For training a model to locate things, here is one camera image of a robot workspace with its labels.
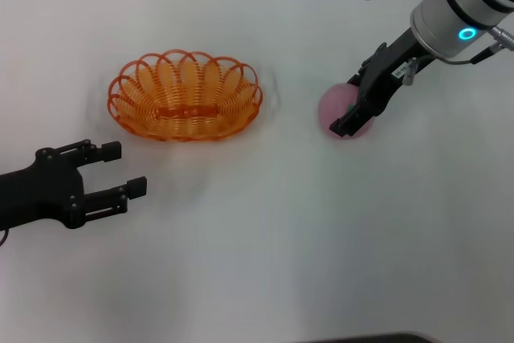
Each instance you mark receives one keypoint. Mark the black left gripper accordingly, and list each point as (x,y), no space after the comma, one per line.
(44,190)

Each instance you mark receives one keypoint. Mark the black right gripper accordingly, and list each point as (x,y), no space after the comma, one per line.
(381,82)

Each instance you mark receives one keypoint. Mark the pink peach with green leaf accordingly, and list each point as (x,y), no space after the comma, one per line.
(333,102)

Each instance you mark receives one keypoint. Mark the orange plastic woven basket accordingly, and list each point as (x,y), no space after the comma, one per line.
(184,122)

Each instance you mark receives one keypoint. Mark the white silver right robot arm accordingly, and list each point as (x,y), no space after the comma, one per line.
(449,9)

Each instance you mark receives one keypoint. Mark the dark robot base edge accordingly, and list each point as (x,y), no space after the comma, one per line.
(377,339)

